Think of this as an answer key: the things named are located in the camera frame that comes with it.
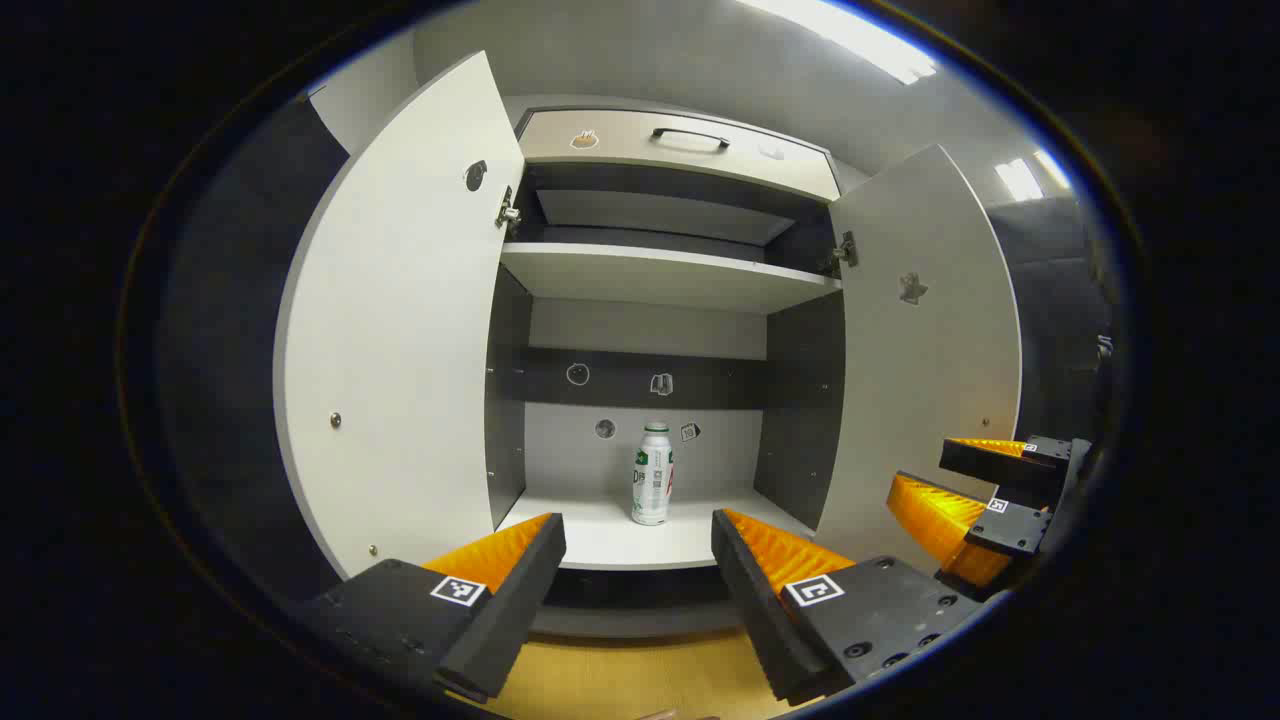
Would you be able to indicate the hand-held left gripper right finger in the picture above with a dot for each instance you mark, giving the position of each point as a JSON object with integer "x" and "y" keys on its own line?
{"x": 760, "y": 610}

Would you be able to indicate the metal door hinge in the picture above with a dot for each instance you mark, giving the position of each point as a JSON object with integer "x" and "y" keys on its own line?
{"x": 508, "y": 212}
{"x": 845, "y": 250}

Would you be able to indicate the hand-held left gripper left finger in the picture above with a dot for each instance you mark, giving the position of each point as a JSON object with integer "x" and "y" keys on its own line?
{"x": 510, "y": 600}

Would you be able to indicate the black backdrop cloth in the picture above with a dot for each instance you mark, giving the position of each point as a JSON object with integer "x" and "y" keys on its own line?
{"x": 1050, "y": 300}
{"x": 230, "y": 350}

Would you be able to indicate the white cabinet shelf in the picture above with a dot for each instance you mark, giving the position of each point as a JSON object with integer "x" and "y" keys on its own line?
{"x": 660, "y": 275}

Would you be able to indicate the white plastic bottle green label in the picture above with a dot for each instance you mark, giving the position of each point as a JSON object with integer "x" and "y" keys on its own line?
{"x": 652, "y": 480}

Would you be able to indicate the white and grey cabinet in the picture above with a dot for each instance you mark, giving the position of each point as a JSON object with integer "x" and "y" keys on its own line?
{"x": 640, "y": 330}

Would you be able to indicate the small ceiling light panel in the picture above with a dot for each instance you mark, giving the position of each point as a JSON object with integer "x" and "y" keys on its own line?
{"x": 1020, "y": 180}

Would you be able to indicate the beige cabinet drawer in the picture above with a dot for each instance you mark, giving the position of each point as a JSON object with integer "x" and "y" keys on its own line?
{"x": 620, "y": 150}

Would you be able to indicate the long ceiling light panel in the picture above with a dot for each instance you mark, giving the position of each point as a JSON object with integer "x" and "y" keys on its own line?
{"x": 850, "y": 35}

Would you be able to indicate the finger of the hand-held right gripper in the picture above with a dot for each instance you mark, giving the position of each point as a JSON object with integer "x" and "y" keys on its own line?
{"x": 985, "y": 468}
{"x": 1010, "y": 528}

